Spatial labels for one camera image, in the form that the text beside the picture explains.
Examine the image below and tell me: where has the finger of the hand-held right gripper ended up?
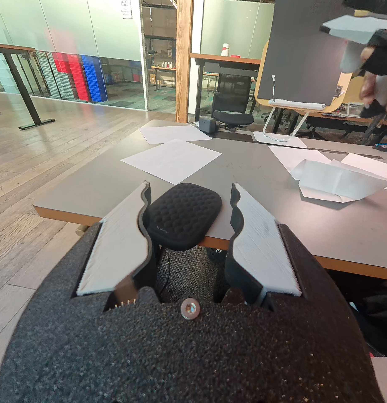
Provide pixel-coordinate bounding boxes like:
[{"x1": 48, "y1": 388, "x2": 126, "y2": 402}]
[{"x1": 320, "y1": 14, "x2": 387, "y2": 45}]

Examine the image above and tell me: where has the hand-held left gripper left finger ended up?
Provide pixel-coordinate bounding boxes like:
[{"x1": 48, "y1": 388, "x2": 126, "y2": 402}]
[{"x1": 76, "y1": 181, "x2": 157, "y2": 303}]

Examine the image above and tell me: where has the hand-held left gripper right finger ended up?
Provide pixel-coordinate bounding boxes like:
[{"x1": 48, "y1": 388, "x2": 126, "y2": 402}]
[{"x1": 224, "y1": 183, "x2": 303, "y2": 306}]

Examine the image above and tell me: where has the grey desk with wooden edge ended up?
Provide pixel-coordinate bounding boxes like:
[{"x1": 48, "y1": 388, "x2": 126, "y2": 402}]
[{"x1": 33, "y1": 119, "x2": 387, "y2": 281}]

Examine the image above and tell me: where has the dark bag under desk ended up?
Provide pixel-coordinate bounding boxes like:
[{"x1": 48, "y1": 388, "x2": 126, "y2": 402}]
[{"x1": 347, "y1": 282, "x2": 387, "y2": 357}]

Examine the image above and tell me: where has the wooden desk with black legs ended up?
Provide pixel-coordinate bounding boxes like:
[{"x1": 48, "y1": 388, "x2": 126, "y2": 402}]
[{"x1": 189, "y1": 52, "x2": 262, "y2": 123}]

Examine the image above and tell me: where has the standing desk with black leg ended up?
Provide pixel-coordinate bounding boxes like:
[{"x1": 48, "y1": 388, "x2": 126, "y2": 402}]
[{"x1": 0, "y1": 42, "x2": 56, "y2": 131}]

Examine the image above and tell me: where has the person's right hand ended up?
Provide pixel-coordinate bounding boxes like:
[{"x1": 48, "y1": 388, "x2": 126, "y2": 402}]
[{"x1": 359, "y1": 47, "x2": 379, "y2": 99}]

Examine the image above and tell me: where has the black textured wrist pad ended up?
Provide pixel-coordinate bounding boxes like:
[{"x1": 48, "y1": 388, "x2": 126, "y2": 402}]
[{"x1": 142, "y1": 183, "x2": 223, "y2": 251}]

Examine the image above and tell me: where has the white paper sheet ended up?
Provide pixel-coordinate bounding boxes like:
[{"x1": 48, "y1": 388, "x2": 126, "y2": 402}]
[
  {"x1": 268, "y1": 145, "x2": 332, "y2": 174},
  {"x1": 340, "y1": 153, "x2": 387, "y2": 193},
  {"x1": 120, "y1": 139, "x2": 222, "y2": 186},
  {"x1": 138, "y1": 125, "x2": 213, "y2": 145}
]

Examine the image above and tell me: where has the white board stand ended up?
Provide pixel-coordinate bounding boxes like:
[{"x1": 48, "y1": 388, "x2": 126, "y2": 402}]
[{"x1": 253, "y1": 98, "x2": 327, "y2": 149}]

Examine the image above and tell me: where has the black office chair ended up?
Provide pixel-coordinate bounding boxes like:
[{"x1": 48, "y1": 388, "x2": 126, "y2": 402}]
[{"x1": 209, "y1": 73, "x2": 255, "y2": 128}]

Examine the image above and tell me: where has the small black charger box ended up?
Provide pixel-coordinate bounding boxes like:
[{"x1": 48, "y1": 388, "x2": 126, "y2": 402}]
[{"x1": 198, "y1": 116, "x2": 217, "y2": 133}]

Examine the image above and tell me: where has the stack of blue crates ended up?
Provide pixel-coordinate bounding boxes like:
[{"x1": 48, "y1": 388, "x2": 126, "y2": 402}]
[{"x1": 81, "y1": 55, "x2": 103, "y2": 103}]

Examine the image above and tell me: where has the stack of red crates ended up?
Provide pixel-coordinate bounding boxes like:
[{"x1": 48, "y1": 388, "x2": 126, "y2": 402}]
[{"x1": 52, "y1": 52, "x2": 92, "y2": 102}]

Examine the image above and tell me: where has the stack of grey crates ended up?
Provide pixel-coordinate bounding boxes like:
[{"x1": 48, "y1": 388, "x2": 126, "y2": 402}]
[{"x1": 34, "y1": 50, "x2": 69, "y2": 99}]

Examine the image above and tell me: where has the metal storage shelf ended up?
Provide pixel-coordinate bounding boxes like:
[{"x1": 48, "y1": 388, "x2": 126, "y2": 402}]
[{"x1": 144, "y1": 34, "x2": 176, "y2": 92}]

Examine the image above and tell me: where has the white cable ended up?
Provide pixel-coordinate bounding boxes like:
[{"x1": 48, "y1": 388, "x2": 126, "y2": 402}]
[{"x1": 263, "y1": 74, "x2": 292, "y2": 142}]

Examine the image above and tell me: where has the wooden post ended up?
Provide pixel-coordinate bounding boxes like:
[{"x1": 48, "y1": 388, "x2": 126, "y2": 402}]
[{"x1": 175, "y1": 0, "x2": 194, "y2": 123}]

